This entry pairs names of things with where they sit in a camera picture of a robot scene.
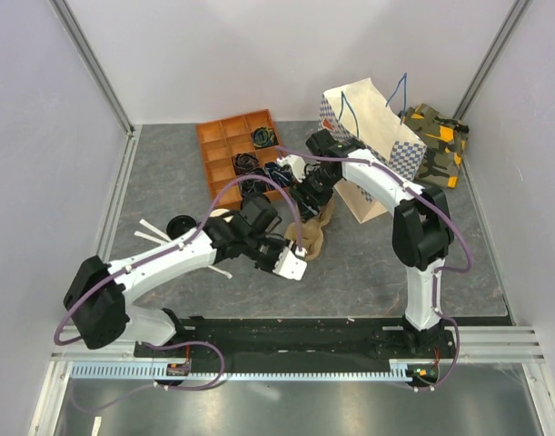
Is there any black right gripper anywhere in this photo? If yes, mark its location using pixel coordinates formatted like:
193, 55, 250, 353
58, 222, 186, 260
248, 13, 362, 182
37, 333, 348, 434
287, 168, 340, 224

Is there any cardboard cup carrier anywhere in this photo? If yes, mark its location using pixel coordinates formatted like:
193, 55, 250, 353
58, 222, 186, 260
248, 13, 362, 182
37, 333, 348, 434
302, 199, 335, 262

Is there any checkered paper takeout bag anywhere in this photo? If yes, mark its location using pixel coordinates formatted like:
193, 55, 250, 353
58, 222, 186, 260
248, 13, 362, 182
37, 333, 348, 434
319, 78, 427, 223

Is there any black plastic cup lid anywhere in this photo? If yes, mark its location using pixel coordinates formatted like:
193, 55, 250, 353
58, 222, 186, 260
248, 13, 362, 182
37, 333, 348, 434
165, 214, 197, 240

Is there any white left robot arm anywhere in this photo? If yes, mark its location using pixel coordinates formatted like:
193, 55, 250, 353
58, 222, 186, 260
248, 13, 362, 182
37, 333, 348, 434
64, 195, 306, 357

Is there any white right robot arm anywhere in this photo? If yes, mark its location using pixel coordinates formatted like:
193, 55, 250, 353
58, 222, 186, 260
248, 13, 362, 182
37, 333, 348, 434
279, 130, 453, 358

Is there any blue striped rolled sock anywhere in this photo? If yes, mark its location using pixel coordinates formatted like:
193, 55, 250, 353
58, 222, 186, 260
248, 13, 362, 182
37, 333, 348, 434
263, 162, 293, 188

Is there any paper cup near tray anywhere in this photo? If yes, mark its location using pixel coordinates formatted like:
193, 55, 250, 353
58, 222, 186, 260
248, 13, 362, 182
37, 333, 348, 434
209, 208, 236, 223

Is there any black patterned rolled sock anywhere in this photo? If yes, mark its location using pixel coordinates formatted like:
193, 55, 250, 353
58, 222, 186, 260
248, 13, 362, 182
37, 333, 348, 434
239, 168, 271, 197

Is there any green blue rolled sock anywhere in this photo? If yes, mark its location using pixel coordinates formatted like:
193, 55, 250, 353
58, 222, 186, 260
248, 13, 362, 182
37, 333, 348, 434
252, 126, 278, 149

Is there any dark rolled sock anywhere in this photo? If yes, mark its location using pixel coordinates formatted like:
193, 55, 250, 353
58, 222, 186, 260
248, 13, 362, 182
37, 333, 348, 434
233, 154, 259, 175

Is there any orange compartment tray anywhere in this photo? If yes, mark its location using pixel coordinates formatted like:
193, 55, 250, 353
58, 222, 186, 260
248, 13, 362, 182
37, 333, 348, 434
196, 109, 284, 198

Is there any wrapped straw upper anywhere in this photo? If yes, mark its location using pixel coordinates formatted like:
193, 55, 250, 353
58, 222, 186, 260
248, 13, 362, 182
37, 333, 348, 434
139, 219, 170, 241

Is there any wrapped straw middle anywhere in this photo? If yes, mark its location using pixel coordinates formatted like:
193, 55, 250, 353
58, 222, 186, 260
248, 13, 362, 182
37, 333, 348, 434
134, 231, 168, 245

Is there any camouflage cloth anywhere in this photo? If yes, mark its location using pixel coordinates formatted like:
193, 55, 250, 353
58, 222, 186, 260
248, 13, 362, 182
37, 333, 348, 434
399, 104, 470, 189

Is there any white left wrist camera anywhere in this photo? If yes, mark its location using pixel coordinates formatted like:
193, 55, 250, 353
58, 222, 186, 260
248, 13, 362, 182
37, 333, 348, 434
273, 245, 307, 281

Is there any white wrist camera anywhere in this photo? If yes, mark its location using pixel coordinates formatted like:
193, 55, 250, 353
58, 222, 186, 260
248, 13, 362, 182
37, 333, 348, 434
273, 245, 307, 281
276, 154, 306, 183

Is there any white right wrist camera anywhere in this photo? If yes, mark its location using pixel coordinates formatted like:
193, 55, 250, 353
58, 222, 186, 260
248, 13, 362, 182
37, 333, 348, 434
276, 154, 306, 183

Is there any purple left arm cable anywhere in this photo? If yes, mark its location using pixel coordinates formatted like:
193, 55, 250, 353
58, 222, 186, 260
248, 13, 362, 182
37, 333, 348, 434
53, 174, 305, 412

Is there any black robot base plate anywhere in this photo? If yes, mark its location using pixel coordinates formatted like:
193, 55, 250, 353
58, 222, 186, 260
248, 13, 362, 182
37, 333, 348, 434
132, 315, 458, 369

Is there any grey slotted cable duct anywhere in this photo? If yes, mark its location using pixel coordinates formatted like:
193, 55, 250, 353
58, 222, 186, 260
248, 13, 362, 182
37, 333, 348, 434
70, 361, 412, 382

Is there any aluminium frame rail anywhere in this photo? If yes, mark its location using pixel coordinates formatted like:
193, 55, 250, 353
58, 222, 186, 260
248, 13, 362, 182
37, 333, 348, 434
51, 326, 545, 363

